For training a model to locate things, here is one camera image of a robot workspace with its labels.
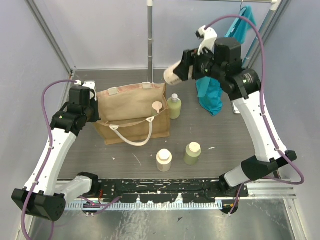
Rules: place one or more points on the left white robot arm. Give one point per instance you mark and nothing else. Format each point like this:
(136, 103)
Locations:
(47, 201)

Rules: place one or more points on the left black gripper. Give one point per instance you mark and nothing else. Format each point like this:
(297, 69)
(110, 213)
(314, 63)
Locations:
(94, 113)

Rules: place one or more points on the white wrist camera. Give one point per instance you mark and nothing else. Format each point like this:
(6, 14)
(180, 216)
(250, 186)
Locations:
(89, 84)
(208, 36)

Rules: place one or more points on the cream short bottle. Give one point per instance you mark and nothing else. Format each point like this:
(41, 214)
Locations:
(164, 160)

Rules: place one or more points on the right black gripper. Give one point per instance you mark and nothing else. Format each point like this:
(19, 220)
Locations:
(189, 59)

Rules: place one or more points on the green pump dispenser bottle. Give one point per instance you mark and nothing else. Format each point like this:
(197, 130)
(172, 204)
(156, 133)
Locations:
(156, 108)

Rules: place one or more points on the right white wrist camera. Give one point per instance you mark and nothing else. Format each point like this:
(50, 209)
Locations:
(208, 36)

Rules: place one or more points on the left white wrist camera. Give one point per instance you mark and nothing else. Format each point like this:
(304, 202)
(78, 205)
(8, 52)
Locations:
(89, 84)

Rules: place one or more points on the cream labelled tall bottle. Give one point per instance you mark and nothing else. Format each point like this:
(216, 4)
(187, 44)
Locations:
(169, 77)

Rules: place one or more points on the teal t-shirt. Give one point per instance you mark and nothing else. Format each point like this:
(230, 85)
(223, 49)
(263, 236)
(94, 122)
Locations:
(209, 90)

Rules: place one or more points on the tan canvas tote bag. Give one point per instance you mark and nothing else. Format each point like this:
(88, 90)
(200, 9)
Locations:
(126, 114)

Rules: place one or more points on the metal clothes rack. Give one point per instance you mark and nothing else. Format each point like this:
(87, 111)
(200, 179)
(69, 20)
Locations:
(150, 3)

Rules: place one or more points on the green bottle white cap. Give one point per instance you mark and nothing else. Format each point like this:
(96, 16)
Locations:
(174, 105)

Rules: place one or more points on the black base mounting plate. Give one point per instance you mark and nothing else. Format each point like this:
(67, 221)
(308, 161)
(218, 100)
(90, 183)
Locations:
(193, 192)

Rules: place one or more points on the olive green bottle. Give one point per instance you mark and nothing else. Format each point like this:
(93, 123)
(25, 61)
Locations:
(192, 153)

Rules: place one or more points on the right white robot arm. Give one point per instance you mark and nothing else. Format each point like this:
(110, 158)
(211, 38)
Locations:
(243, 87)

